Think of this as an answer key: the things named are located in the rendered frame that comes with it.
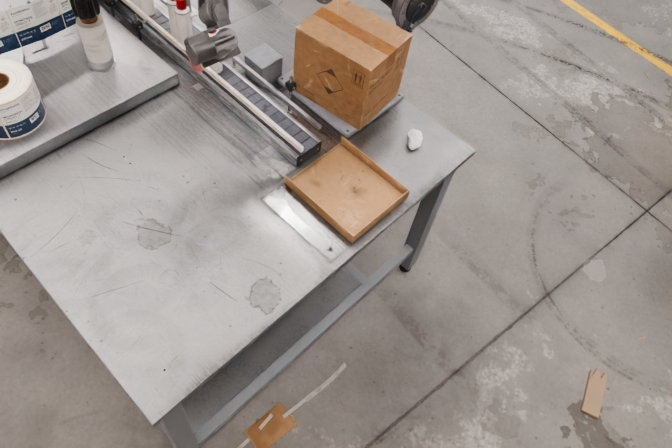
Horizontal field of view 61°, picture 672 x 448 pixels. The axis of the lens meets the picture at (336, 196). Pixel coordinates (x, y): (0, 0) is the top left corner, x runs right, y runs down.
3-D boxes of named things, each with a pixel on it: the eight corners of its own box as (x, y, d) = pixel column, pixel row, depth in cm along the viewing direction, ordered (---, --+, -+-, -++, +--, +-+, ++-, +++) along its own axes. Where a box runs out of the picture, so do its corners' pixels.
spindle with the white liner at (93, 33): (83, 62, 198) (58, -14, 174) (106, 51, 203) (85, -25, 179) (97, 76, 195) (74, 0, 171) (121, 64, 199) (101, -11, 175)
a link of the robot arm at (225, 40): (243, 44, 147) (233, 23, 145) (220, 54, 144) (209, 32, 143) (235, 51, 153) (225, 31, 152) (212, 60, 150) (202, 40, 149)
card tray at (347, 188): (284, 183, 182) (284, 175, 179) (341, 143, 195) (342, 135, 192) (351, 243, 172) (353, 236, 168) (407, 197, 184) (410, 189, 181)
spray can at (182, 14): (176, 46, 208) (169, -3, 191) (188, 40, 210) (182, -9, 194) (185, 53, 206) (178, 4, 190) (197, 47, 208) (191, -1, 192)
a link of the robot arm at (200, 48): (223, 1, 141) (211, 5, 148) (181, 16, 136) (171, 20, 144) (242, 48, 146) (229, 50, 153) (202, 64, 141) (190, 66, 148)
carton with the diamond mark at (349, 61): (291, 89, 205) (295, 26, 183) (332, 56, 218) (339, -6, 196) (359, 131, 196) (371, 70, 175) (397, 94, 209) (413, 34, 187)
